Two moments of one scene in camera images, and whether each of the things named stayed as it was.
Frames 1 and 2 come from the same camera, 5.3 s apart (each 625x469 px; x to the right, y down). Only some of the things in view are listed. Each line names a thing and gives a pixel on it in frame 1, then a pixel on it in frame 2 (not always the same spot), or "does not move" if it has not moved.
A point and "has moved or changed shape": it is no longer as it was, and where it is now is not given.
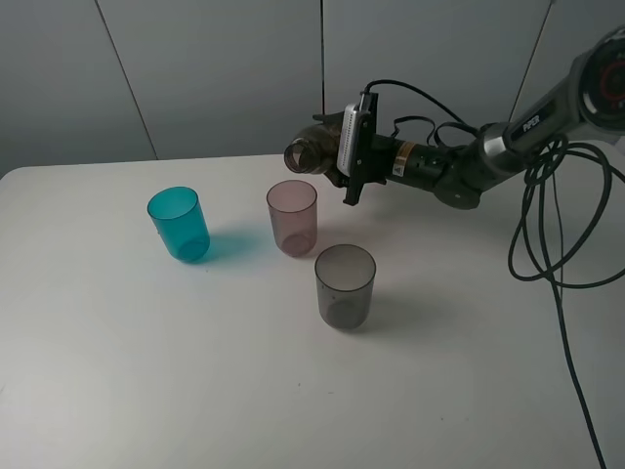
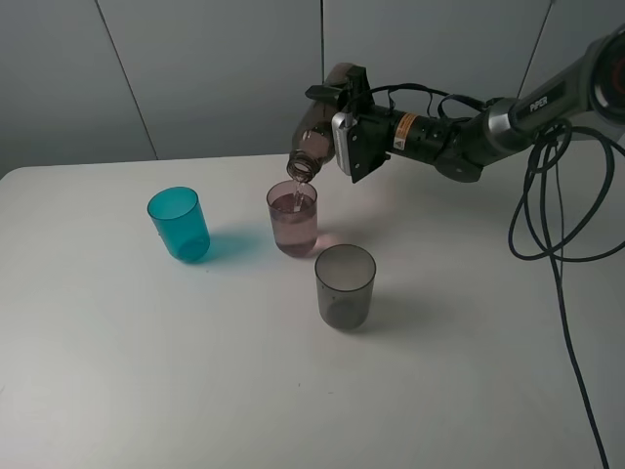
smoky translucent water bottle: x=314 y=150 has moved or changed shape
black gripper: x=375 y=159 -> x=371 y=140
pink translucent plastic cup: x=293 y=212 does not move
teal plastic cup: x=177 y=212 does not move
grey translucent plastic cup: x=346 y=275 does not move
